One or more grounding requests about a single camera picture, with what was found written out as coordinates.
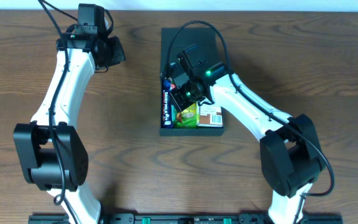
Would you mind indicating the green snack bag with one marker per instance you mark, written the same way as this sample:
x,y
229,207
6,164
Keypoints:
x,y
185,119

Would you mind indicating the brown white carton box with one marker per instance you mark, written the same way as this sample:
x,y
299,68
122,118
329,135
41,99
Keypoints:
x,y
209,116

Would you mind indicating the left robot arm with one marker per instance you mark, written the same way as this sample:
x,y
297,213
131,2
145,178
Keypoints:
x,y
50,151

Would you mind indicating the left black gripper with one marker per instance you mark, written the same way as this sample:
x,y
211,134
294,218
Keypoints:
x,y
117,50

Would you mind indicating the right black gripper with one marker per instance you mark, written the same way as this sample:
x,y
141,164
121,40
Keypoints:
x,y
176,101

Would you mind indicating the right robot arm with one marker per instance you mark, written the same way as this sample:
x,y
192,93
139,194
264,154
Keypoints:
x,y
291,156

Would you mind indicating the purple Dairy Milk bar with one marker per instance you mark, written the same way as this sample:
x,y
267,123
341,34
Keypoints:
x,y
167,120

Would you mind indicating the dark green folding box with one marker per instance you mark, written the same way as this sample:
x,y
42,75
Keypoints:
x,y
206,39

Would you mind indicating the blue Oreo cookie pack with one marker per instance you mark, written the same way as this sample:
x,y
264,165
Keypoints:
x,y
166,84

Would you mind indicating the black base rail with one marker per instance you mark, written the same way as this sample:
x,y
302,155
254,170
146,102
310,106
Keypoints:
x,y
242,218

